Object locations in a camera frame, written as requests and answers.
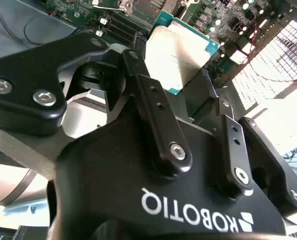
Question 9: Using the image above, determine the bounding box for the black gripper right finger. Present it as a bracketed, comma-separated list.
[200, 66, 297, 216]

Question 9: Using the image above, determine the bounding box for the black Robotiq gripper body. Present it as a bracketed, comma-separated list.
[46, 98, 287, 240]

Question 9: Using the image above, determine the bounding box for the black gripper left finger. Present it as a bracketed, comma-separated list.
[0, 32, 193, 180]

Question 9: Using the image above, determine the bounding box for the silver CPU with green edge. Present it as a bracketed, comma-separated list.
[143, 9, 222, 97]

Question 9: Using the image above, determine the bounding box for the metal socket cover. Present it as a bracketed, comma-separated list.
[91, 0, 134, 13]

